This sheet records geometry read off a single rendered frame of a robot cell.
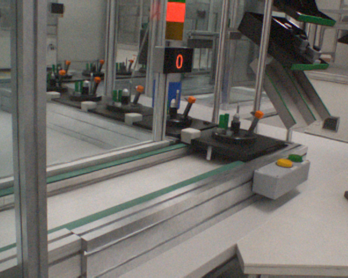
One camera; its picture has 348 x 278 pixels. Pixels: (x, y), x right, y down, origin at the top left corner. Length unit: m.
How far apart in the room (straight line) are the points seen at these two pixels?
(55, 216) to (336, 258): 0.59
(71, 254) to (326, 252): 0.54
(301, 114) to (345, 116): 3.85
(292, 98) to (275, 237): 0.73
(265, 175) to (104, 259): 0.50
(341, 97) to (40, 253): 5.00
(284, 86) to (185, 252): 0.90
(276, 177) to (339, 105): 4.40
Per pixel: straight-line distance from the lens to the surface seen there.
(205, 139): 1.25
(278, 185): 1.04
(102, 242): 0.70
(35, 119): 0.51
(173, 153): 1.21
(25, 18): 0.48
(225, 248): 0.88
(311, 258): 0.91
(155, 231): 0.79
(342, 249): 0.98
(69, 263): 0.69
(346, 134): 5.41
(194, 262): 0.82
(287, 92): 1.57
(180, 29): 1.15
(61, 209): 0.88
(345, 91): 5.36
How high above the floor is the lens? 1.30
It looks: 15 degrees down
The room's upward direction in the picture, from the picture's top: 5 degrees clockwise
